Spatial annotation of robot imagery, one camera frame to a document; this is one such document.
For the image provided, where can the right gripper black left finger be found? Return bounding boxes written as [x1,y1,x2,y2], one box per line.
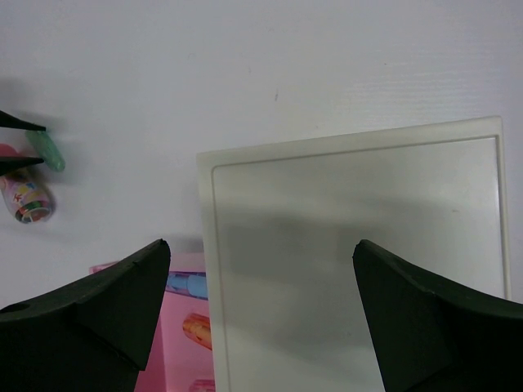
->
[1,239,171,391]

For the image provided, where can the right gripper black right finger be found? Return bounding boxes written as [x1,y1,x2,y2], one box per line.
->
[353,240,522,391]

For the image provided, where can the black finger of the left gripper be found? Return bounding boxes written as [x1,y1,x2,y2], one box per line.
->
[0,156,44,172]
[0,111,46,131]

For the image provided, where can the clear tube with pink cap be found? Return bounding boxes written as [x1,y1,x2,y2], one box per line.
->
[1,144,54,224]

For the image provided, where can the green cap-shaped clip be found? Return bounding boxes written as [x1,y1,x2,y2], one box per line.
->
[25,131,65,172]

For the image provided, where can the pink drawer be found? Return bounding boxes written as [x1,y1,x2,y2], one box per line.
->
[88,251,216,392]

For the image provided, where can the orange cap-shaped clip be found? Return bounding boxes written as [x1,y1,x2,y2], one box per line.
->
[182,313,212,350]

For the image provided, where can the blue cap-shaped clip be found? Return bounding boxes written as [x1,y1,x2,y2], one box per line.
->
[165,271,208,301]

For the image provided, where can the pink cap-shaped clip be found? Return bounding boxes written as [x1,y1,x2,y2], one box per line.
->
[189,379,216,392]

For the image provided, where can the white drawer cabinet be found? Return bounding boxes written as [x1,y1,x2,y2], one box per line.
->
[197,116,512,391]

